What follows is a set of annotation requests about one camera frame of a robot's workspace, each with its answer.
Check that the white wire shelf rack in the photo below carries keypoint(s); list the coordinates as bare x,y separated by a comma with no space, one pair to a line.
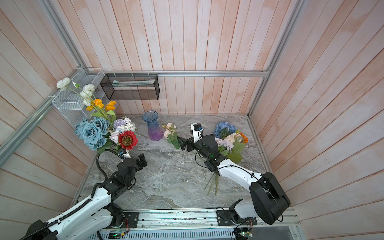
70,105

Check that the pink lilac mixed bouquet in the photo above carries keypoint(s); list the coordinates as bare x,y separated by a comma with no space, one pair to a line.
120,126

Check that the pink hydrangea bouquet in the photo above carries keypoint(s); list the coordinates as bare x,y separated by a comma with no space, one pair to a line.
231,147

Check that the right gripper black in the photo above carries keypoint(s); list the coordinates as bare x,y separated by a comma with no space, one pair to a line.
183,146

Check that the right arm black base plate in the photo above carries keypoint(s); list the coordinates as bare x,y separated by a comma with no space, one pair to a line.
231,218

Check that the blue purple glass vase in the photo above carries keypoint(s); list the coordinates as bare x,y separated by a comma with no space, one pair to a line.
155,131

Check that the yellow orange flower stem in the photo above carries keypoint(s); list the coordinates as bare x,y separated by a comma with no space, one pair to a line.
100,110

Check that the blue hydrangea stem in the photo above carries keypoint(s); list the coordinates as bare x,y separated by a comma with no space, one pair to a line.
224,129

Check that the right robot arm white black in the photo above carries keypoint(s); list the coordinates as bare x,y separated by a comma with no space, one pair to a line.
268,199

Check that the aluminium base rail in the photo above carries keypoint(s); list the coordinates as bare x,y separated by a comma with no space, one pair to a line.
198,224

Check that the white flower stem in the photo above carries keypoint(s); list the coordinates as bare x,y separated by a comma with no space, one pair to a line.
86,92

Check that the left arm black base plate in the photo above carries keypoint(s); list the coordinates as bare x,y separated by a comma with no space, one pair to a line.
130,220

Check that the electronics board with leds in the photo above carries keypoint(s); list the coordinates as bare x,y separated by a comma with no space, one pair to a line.
241,234

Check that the teal blue rose bunch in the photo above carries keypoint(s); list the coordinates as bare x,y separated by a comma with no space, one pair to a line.
94,133

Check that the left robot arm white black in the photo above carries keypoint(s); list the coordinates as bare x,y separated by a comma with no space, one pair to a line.
95,212

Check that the red flower stem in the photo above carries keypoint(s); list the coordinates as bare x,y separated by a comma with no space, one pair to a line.
127,140

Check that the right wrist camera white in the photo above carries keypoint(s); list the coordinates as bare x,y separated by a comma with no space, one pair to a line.
197,131

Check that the black mesh wall basket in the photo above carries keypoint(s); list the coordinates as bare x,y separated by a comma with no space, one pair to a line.
131,87

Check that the horizontal aluminium frame bar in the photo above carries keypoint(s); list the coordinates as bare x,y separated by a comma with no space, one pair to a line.
250,73

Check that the clear grey glass vase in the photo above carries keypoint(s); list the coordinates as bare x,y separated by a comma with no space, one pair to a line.
132,154

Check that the left aluminium frame bar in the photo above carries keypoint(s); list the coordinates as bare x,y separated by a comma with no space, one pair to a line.
48,159

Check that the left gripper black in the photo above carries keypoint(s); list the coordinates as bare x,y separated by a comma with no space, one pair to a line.
140,166

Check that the peach pink rose stem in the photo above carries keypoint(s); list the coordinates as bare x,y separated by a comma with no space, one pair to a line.
171,135

